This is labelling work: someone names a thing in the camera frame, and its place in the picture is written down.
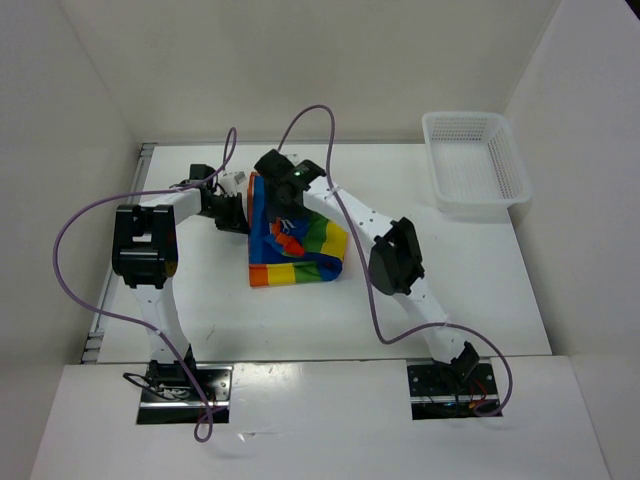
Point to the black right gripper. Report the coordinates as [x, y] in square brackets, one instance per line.
[273, 210]

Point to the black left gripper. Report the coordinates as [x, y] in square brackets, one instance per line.
[237, 221]

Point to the rainbow striped shorts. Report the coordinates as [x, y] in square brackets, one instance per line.
[290, 251]

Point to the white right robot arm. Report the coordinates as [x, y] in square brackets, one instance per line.
[389, 251]

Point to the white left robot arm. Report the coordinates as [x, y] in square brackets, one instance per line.
[145, 255]

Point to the white plastic basket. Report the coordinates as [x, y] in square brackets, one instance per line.
[475, 163]

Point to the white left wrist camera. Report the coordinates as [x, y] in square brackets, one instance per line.
[230, 183]

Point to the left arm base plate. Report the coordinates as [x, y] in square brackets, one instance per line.
[175, 405]

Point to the aluminium table edge rail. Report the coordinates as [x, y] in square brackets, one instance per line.
[108, 299]

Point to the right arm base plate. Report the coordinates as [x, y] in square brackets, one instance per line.
[431, 398]

